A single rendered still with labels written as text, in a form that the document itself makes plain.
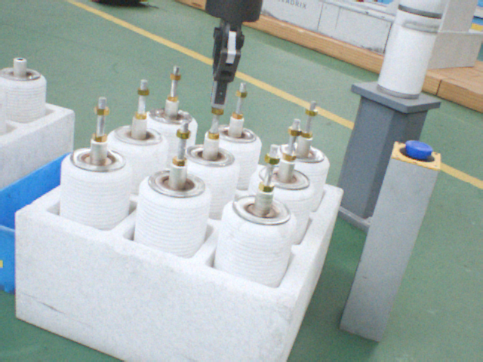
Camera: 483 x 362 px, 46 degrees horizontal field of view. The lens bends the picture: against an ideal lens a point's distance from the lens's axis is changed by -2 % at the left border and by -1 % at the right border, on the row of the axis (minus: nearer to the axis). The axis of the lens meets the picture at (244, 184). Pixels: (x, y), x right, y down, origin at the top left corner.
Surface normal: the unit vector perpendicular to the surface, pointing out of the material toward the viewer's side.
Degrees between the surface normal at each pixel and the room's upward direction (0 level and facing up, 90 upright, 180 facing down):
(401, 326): 0
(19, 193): 88
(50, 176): 88
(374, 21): 90
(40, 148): 90
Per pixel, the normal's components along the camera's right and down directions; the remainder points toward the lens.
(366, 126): -0.72, 0.18
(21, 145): 0.94, 0.27
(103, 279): -0.30, 0.36
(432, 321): 0.17, -0.89
